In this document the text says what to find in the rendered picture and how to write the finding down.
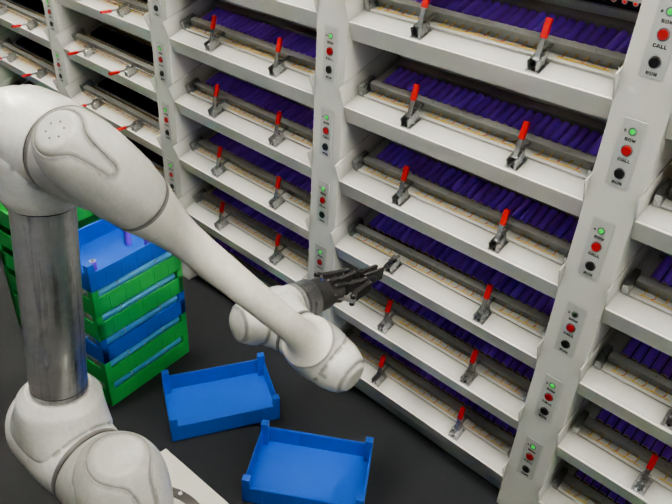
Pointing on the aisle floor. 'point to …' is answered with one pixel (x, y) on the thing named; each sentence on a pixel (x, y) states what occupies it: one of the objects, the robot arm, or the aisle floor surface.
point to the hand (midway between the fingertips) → (369, 274)
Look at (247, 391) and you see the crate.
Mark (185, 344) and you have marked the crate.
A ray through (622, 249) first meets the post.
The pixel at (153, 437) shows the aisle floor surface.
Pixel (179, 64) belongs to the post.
